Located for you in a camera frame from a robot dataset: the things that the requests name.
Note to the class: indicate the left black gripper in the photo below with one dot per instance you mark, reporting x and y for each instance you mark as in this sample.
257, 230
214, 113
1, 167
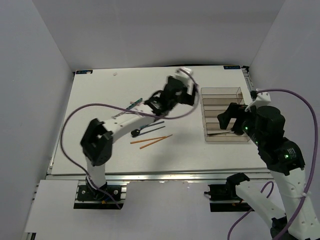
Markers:
188, 99

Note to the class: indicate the black spoon long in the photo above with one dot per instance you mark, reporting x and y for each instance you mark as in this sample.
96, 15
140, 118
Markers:
219, 133

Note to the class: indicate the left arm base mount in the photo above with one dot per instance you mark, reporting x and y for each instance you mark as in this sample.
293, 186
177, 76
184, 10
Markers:
88, 198

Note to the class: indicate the green handled fork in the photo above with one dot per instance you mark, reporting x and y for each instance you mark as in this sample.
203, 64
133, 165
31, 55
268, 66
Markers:
130, 107

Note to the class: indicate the blue corner label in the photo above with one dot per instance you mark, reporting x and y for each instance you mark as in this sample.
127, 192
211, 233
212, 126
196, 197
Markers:
232, 67
83, 72

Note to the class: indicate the aluminium table rail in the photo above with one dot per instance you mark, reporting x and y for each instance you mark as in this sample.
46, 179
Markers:
169, 176

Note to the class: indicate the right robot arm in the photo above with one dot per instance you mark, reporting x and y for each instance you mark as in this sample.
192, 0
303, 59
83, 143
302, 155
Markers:
298, 219

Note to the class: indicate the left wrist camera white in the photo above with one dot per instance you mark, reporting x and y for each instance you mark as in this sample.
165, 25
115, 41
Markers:
183, 74

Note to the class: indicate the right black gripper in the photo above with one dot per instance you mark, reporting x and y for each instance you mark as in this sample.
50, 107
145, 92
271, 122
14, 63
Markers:
234, 110

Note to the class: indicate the purple chopstick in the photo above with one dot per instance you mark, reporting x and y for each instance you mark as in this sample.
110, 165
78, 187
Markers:
153, 124
149, 131

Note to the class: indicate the black spoon short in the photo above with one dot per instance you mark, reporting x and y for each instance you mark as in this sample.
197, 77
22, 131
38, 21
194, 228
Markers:
134, 133

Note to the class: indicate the pink handled fork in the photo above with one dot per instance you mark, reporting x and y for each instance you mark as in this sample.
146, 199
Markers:
136, 103

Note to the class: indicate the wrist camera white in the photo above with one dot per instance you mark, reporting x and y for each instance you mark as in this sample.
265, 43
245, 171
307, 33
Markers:
258, 100
183, 74

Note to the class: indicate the right blue corner label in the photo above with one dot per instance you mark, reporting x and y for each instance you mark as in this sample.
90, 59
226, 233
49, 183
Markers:
232, 67

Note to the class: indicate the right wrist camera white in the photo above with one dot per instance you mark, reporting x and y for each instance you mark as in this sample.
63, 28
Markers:
258, 100

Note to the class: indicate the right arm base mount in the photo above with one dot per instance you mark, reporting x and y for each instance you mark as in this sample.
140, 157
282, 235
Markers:
223, 197

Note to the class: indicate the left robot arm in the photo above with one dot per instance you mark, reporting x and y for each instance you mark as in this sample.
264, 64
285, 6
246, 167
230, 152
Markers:
99, 137

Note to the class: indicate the left blue corner label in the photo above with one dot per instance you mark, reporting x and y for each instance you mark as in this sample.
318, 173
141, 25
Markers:
83, 72

